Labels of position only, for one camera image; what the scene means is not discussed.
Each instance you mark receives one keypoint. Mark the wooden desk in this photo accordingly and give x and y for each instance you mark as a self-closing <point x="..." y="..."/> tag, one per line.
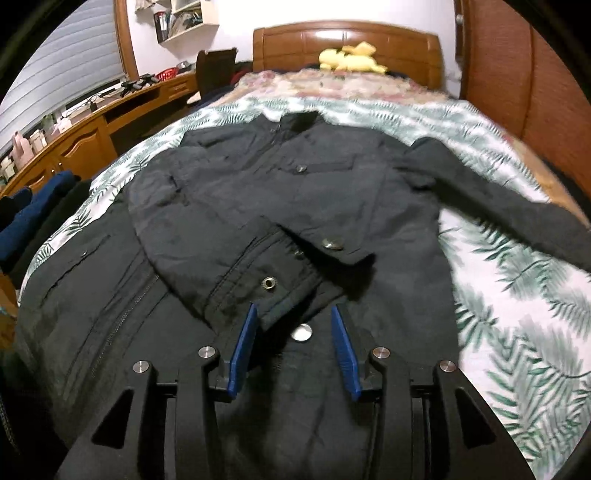
<point x="83" y="143"/>

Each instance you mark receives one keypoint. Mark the black garment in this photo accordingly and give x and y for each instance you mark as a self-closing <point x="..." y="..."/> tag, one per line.
<point x="57" y="221"/>

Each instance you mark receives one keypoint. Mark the wooden window frame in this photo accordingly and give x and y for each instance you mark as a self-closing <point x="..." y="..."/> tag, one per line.
<point x="124" y="41"/>

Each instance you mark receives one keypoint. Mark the floral quilt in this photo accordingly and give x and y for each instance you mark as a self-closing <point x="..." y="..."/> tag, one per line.
<point x="323" y="83"/>

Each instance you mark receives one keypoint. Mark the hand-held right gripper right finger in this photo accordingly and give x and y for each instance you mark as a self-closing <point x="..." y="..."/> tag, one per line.
<point x="344" y="350"/>

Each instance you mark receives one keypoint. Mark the black jacket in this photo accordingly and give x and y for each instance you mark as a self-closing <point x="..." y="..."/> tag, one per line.
<point x="231" y="207"/>

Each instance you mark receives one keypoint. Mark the white wall shelf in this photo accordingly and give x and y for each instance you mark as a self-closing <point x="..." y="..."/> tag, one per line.
<point x="194" y="25"/>

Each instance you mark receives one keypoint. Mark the leaf print blanket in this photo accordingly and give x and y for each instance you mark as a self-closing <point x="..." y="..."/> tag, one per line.
<point x="508" y="323"/>

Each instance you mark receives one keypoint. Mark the wooden headboard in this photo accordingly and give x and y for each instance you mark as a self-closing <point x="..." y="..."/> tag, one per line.
<point x="300" y="46"/>

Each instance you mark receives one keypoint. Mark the pink bottle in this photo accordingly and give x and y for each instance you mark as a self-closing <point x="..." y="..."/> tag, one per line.
<point x="19" y="147"/>

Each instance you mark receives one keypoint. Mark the yellow plush toy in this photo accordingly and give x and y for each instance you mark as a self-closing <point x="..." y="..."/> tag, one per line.
<point x="351" y="60"/>

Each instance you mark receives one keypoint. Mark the red basket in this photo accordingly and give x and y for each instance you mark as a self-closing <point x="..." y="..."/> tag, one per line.
<point x="167" y="74"/>

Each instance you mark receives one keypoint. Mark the grey window blind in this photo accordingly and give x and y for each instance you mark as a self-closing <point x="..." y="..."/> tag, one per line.
<point x="60" y="64"/>

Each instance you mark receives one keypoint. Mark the black gadget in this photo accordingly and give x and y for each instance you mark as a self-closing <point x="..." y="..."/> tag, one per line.
<point x="136" y="84"/>

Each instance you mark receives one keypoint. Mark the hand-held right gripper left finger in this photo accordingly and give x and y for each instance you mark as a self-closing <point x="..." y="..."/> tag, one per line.
<point x="242" y="350"/>

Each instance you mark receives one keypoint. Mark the wooden wardrobe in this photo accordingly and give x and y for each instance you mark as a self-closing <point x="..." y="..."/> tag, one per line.
<point x="498" y="55"/>

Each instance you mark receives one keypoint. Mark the navy blue garment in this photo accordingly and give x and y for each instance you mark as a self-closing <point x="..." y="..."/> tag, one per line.
<point x="32" y="207"/>

